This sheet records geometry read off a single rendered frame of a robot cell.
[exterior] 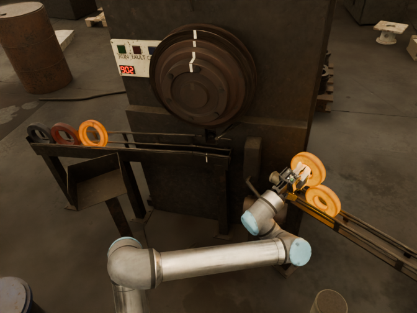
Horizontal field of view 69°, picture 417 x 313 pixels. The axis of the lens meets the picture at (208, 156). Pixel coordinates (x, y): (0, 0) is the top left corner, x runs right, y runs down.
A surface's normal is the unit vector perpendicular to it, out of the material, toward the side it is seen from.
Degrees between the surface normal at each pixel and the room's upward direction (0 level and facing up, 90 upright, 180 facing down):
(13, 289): 0
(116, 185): 5
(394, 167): 0
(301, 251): 53
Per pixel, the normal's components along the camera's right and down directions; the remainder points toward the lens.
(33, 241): -0.07, -0.74
